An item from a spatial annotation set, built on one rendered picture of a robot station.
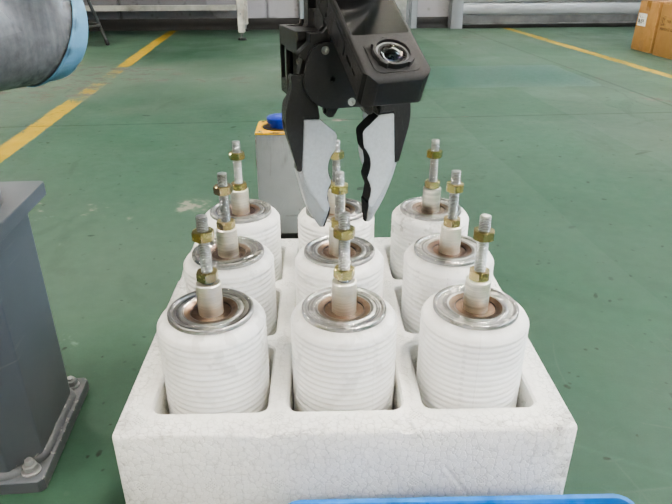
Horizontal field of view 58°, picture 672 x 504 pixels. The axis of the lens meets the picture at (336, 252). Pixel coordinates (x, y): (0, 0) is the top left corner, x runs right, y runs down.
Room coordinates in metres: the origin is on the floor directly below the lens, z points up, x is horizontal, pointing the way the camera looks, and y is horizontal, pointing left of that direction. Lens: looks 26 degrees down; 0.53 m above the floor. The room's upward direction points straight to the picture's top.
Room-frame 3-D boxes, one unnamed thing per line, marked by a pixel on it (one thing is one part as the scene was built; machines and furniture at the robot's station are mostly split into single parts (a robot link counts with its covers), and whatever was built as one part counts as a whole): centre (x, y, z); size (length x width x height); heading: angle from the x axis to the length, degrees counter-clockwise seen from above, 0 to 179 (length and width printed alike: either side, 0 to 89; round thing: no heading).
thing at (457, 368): (0.47, -0.13, 0.16); 0.10 x 0.10 x 0.18
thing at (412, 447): (0.58, 0.00, 0.09); 0.39 x 0.39 x 0.18; 2
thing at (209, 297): (0.46, 0.11, 0.26); 0.02 x 0.02 x 0.03
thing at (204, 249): (0.46, 0.11, 0.31); 0.01 x 0.01 x 0.08
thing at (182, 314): (0.46, 0.11, 0.25); 0.08 x 0.08 x 0.01
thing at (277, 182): (0.87, 0.08, 0.16); 0.07 x 0.07 x 0.31; 2
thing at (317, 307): (0.46, -0.01, 0.25); 0.08 x 0.08 x 0.01
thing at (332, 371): (0.46, -0.01, 0.16); 0.10 x 0.10 x 0.18
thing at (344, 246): (0.46, -0.01, 0.31); 0.01 x 0.01 x 0.08
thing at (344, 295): (0.46, -0.01, 0.26); 0.02 x 0.02 x 0.03
